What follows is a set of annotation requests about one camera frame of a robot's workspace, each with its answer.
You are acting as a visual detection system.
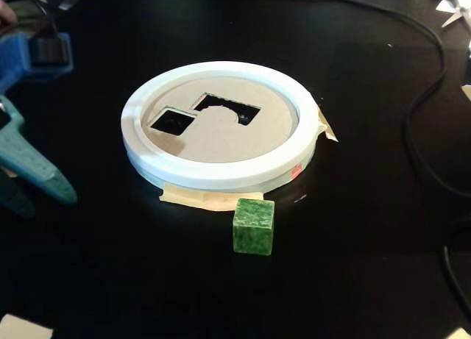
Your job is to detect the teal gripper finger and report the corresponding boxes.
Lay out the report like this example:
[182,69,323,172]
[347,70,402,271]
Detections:
[0,168,37,218]
[0,95,79,206]

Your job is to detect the green square wooden block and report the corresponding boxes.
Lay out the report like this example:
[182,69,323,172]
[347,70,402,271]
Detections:
[233,197,276,256]

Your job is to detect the person hand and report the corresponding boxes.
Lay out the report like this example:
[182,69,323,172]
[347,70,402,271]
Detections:
[0,0,18,24]

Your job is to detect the large white paper corner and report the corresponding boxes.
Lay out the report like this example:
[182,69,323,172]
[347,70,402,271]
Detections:
[0,313,54,339]

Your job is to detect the wide masking tape strip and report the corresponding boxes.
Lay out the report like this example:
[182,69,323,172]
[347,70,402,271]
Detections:
[157,182,266,212]

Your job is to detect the small masking tape piece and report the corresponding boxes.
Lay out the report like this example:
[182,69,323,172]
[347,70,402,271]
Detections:
[314,106,340,143]

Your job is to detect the white object at table edge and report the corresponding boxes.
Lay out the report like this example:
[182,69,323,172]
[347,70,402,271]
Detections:
[459,84,471,113]

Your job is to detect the silver scissors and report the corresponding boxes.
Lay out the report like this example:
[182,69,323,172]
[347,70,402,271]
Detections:
[430,0,471,29]

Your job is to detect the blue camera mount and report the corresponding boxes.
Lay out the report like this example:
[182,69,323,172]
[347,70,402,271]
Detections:
[0,32,75,93]

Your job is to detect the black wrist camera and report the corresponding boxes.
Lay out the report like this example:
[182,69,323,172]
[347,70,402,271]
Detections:
[28,36,71,67]

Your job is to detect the thin black camera cable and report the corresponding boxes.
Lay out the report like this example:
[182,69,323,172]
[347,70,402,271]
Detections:
[35,0,60,40]

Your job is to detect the white round sorter ring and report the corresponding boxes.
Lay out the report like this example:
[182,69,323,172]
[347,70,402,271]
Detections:
[120,61,319,193]

